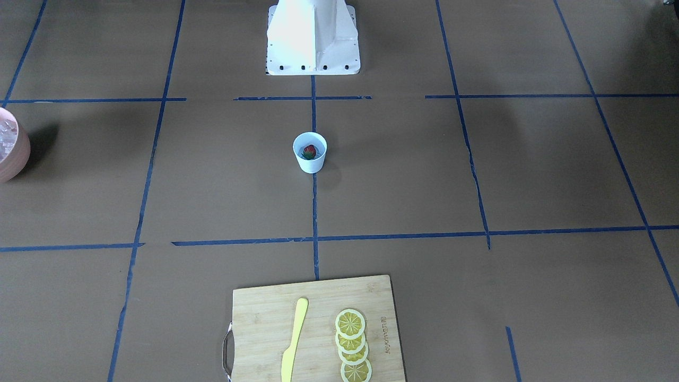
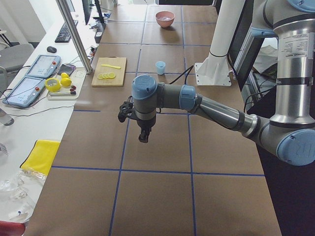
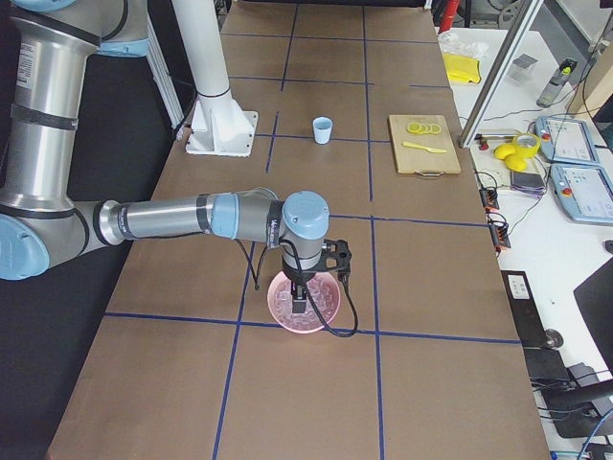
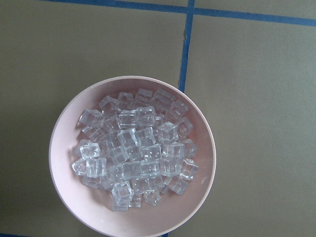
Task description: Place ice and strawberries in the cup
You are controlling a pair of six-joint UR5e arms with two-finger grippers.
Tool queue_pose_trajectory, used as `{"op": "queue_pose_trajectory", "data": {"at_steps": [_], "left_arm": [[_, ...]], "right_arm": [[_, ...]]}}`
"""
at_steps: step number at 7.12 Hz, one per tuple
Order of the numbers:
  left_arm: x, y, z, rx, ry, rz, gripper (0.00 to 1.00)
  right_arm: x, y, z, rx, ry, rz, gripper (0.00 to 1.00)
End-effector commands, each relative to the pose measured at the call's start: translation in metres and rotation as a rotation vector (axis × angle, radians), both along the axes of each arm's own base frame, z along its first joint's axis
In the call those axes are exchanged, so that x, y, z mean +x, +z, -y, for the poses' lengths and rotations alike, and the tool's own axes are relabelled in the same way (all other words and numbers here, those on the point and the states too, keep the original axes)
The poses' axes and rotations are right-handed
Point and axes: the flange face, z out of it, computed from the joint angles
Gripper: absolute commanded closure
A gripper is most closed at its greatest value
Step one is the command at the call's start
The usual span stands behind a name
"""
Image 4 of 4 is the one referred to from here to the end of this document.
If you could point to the pile of clear ice cubes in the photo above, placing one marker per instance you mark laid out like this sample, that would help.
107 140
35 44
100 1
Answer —
136 147

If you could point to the pink bowl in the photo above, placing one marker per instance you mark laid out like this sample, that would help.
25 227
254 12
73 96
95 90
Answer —
93 207

